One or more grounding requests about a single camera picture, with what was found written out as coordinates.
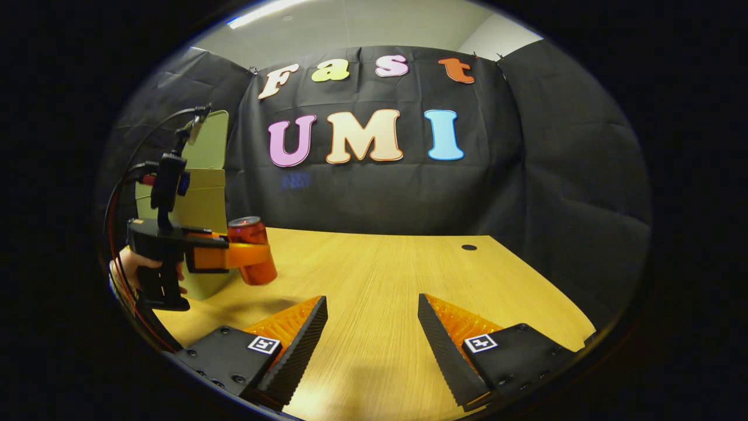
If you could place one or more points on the ceiling light panel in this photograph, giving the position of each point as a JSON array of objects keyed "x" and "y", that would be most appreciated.
[{"x": 263, "y": 11}]

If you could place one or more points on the green desktop garbage bin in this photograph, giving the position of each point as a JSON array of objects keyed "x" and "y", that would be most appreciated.
[{"x": 204, "y": 204}]

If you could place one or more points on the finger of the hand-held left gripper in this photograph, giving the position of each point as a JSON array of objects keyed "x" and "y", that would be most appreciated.
[{"x": 245, "y": 254}]

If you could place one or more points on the wooden desktop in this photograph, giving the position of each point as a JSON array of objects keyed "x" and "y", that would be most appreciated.
[{"x": 380, "y": 280}]

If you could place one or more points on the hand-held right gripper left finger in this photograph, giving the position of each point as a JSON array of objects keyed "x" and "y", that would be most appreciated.
[{"x": 295, "y": 356}]

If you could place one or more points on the black backdrop cloth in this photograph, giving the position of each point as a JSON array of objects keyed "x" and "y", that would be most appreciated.
[{"x": 374, "y": 199}]

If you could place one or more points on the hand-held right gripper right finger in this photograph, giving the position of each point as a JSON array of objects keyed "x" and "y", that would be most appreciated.
[{"x": 447, "y": 356}]

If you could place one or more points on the red pop can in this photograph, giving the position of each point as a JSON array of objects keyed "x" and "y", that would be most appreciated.
[{"x": 250, "y": 231}]

